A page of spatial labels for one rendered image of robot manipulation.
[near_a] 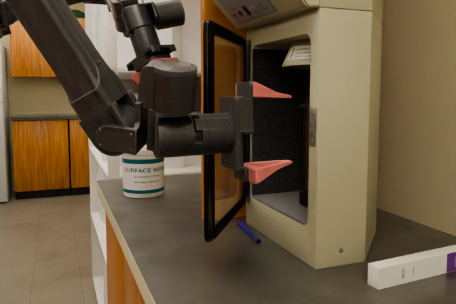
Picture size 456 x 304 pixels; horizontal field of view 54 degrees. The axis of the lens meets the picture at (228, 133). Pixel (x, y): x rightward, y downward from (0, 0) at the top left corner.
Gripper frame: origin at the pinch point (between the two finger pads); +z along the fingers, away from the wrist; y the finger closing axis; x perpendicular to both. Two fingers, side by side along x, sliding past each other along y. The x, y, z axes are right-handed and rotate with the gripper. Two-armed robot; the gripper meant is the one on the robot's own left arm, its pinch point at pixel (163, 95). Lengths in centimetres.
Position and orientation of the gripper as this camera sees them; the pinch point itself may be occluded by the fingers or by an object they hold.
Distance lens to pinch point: 96.1
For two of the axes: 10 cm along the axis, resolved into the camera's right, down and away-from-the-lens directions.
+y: -6.7, 3.0, 6.8
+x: -6.6, 1.8, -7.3
